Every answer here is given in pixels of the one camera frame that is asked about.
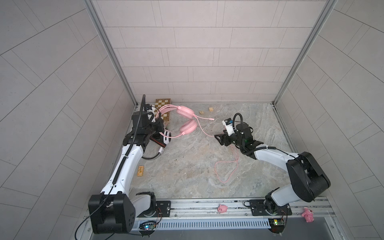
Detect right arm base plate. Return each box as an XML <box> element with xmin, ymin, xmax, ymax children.
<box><xmin>243</xmin><ymin>199</ymin><xmax>292</xmax><ymax>216</ymax></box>

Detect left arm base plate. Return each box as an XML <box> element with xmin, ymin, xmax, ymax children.
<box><xmin>139</xmin><ymin>201</ymin><xmax>171</xmax><ymax>218</ymax></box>

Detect left circuit board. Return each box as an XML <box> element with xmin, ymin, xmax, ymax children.
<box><xmin>139</xmin><ymin>221</ymin><xmax>157</xmax><ymax>231</ymax></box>

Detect left metal corner post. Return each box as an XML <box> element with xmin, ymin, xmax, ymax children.
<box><xmin>83</xmin><ymin>0</ymin><xmax>138</xmax><ymax>106</ymax></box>

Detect wooden domino block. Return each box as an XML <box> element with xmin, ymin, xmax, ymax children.
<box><xmin>137</xmin><ymin>166</ymin><xmax>144</xmax><ymax>177</ymax></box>

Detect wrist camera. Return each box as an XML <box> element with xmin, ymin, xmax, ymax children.
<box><xmin>146</xmin><ymin>104</ymin><xmax>157</xmax><ymax>123</ymax></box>
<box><xmin>222</xmin><ymin>118</ymin><xmax>235</xmax><ymax>136</ymax></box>

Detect circuit board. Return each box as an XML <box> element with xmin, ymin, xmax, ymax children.
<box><xmin>268</xmin><ymin>219</ymin><xmax>286</xmax><ymax>234</ymax></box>
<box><xmin>139</xmin><ymin>221</ymin><xmax>157</xmax><ymax>231</ymax></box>

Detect black corrugated hose left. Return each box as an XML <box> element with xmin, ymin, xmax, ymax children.
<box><xmin>111</xmin><ymin>94</ymin><xmax>147</xmax><ymax>185</ymax></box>

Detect white black headphones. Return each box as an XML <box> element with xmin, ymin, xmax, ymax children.
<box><xmin>142</xmin><ymin>129</ymin><xmax>172</xmax><ymax>161</ymax></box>

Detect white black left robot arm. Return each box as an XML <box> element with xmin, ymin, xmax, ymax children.
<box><xmin>88</xmin><ymin>112</ymin><xmax>163</xmax><ymax>234</ymax></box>

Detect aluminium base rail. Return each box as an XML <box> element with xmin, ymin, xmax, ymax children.
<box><xmin>127</xmin><ymin>193</ymin><xmax>335</xmax><ymax>220</ymax></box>

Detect wooden chess board box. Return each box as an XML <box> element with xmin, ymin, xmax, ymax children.
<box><xmin>154</xmin><ymin>98</ymin><xmax>172</xmax><ymax>122</ymax></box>

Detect right circuit board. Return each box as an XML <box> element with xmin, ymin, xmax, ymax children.
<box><xmin>268</xmin><ymin>219</ymin><xmax>286</xmax><ymax>234</ymax></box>

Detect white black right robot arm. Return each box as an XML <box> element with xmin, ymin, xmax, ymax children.
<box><xmin>214</xmin><ymin>119</ymin><xmax>331</xmax><ymax>215</ymax></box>

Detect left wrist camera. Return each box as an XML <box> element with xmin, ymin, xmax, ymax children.
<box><xmin>146</xmin><ymin>104</ymin><xmax>157</xmax><ymax>123</ymax></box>

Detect pink pig toy right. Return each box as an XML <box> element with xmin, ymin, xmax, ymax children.
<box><xmin>301</xmin><ymin>207</ymin><xmax>315</xmax><ymax>223</ymax></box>

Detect metal corner post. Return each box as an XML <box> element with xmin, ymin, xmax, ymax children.
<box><xmin>83</xmin><ymin>0</ymin><xmax>138</xmax><ymax>106</ymax></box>
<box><xmin>273</xmin><ymin>0</ymin><xmax>338</xmax><ymax>106</ymax></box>

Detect pink pig toy centre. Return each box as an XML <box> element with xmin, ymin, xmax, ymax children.
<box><xmin>218</xmin><ymin>204</ymin><xmax>228</xmax><ymax>214</ymax></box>

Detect pink pig toy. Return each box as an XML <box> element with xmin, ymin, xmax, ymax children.
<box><xmin>218</xmin><ymin>204</ymin><xmax>228</xmax><ymax>214</ymax></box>
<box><xmin>301</xmin><ymin>207</ymin><xmax>315</xmax><ymax>223</ymax></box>

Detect pink headphone cable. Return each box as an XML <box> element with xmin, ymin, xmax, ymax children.
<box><xmin>196</xmin><ymin>118</ymin><xmax>241</xmax><ymax>184</ymax></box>

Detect black corrugated hose right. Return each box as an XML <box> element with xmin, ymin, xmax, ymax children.
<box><xmin>232</xmin><ymin>112</ymin><xmax>244</xmax><ymax>133</ymax></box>

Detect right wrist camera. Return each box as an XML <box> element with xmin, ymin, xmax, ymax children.
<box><xmin>222</xmin><ymin>118</ymin><xmax>235</xmax><ymax>136</ymax></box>

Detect right metal corner post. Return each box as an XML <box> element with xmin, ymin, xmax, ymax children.
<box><xmin>273</xmin><ymin>0</ymin><xmax>338</xmax><ymax>106</ymax></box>

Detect black corrugated hose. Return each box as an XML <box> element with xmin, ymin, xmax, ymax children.
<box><xmin>232</xmin><ymin>112</ymin><xmax>244</xmax><ymax>133</ymax></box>
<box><xmin>111</xmin><ymin>94</ymin><xmax>147</xmax><ymax>185</ymax></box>

